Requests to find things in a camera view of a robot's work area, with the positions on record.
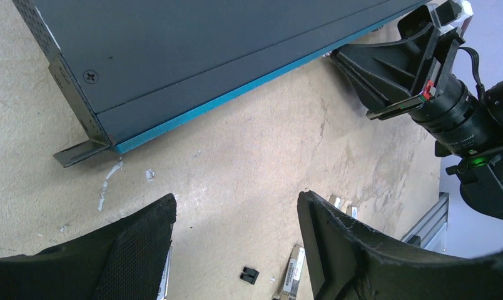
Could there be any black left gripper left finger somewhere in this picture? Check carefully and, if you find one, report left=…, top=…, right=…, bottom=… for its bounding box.
left=0, top=194, right=176, bottom=299

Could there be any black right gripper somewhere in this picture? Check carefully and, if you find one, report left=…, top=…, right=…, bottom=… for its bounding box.
left=331, top=4, right=464, bottom=121

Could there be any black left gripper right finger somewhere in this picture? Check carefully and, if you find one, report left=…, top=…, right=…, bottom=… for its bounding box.
left=297, top=191, right=503, bottom=299

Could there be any small white plug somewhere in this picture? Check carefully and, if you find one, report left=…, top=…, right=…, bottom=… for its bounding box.
left=329, top=195, right=343, bottom=209
left=346, top=206, right=358, bottom=219
left=272, top=244, right=306, bottom=300

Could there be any dark grey network switch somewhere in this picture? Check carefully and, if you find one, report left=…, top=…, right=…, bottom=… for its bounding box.
left=14, top=0, right=421, bottom=167

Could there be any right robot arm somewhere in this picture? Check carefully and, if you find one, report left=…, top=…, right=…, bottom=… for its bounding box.
left=330, top=1, right=503, bottom=220

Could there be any small black plastic clip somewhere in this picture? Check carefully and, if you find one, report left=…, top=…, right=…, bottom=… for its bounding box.
left=239, top=266, right=260, bottom=285

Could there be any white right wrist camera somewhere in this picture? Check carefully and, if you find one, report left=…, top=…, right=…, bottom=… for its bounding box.
left=426, top=0, right=474, bottom=35

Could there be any aluminium frame rail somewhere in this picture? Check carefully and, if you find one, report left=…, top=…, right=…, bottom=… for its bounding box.
left=401, top=192, right=449, bottom=254

